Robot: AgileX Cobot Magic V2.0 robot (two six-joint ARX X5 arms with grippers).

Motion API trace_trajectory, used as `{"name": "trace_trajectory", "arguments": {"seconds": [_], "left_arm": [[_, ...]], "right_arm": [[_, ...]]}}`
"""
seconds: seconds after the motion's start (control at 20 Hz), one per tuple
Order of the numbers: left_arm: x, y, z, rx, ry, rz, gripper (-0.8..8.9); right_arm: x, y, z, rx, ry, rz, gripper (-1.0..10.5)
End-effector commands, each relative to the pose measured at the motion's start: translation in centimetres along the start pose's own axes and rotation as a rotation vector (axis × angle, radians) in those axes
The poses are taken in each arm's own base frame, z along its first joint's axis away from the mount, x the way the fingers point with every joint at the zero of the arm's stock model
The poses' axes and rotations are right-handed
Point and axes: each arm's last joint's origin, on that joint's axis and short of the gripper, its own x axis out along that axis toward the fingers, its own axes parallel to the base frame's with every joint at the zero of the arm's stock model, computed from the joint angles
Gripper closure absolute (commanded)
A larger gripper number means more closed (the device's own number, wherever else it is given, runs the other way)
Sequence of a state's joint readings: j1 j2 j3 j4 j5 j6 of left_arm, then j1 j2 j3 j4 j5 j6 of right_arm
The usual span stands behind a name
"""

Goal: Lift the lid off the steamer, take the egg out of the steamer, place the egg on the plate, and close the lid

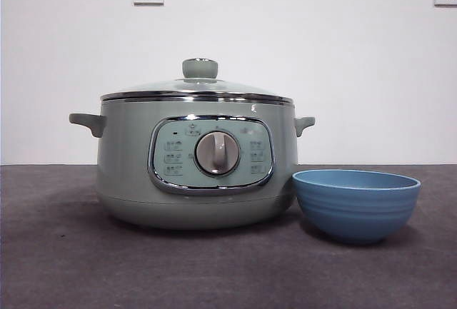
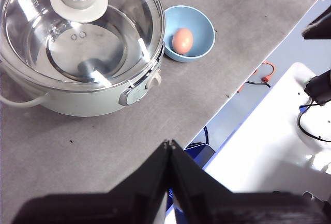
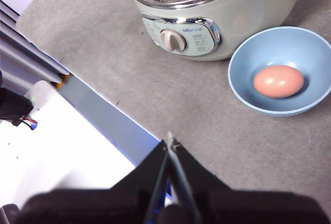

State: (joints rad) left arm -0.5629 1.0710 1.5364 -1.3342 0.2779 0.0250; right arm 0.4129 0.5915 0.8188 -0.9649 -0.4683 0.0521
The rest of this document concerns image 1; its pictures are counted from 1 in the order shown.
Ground pale green electric steamer pot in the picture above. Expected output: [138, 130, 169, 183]
[68, 99, 316, 231]

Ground glass lid with green knob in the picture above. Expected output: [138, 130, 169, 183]
[99, 57, 294, 105]

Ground blue ribbed bowl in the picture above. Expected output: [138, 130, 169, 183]
[292, 168, 422, 245]

